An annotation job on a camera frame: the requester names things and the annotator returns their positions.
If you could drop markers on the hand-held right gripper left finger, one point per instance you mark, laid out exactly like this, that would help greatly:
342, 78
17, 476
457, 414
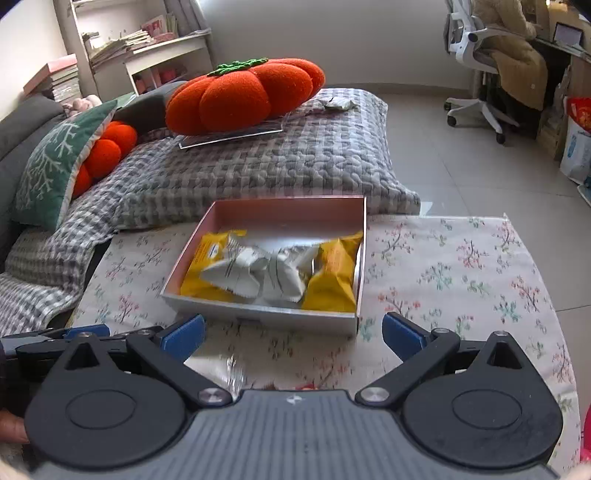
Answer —
183, 334

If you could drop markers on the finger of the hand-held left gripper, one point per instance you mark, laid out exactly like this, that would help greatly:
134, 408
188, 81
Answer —
87, 331

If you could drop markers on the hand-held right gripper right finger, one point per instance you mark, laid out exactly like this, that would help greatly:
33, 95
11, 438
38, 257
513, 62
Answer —
402, 333

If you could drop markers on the white box with pink lining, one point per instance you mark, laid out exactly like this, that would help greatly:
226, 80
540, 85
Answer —
277, 318

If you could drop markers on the person's left hand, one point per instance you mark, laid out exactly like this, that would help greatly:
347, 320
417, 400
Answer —
11, 428

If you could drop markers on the yellow snack packet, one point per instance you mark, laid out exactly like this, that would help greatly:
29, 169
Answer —
198, 277
334, 281

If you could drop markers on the clear plastic wrapper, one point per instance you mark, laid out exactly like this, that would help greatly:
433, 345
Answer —
235, 374

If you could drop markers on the white striped snack packet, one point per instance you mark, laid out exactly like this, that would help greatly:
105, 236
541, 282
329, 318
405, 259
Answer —
286, 277
231, 272

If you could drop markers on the floral tablecloth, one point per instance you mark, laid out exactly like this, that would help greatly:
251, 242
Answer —
461, 277

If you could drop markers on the green pillow with white pattern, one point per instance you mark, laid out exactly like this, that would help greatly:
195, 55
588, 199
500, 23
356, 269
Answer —
51, 166

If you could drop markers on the small orange pumpkin cushion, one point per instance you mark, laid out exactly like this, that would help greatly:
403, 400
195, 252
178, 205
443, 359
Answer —
108, 152

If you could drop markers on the grey quilted cushion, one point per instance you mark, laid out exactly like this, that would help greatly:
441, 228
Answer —
277, 170

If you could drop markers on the clear acrylic board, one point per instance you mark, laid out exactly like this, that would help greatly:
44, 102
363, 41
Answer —
221, 138

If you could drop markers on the pink plush toy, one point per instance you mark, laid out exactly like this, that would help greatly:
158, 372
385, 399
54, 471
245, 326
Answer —
81, 105

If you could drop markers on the white office chair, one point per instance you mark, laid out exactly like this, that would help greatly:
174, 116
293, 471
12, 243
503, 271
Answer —
480, 108

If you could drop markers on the small white wrapper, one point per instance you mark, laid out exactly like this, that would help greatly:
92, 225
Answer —
339, 102

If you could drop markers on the large orange pumpkin cushion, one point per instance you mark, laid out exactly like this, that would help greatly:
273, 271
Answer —
240, 97

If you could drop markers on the white and blue bag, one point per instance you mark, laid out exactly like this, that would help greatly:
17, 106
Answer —
577, 152

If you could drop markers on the stack of books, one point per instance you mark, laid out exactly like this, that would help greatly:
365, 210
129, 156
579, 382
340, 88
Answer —
60, 78

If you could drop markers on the beige cardboard boxes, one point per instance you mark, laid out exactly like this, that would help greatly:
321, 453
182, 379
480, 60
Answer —
551, 124

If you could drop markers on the red printed bag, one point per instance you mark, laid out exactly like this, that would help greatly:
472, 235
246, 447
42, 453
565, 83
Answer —
579, 113

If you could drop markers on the white bookshelf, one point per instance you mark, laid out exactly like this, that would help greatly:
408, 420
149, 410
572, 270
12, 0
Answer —
184, 50

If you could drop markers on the pile of magazines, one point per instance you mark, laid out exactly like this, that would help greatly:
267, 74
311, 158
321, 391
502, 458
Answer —
120, 46

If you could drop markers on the desk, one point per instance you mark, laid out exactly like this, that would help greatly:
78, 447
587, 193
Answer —
554, 60

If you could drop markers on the laptop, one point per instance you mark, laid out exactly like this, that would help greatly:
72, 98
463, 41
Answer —
568, 34

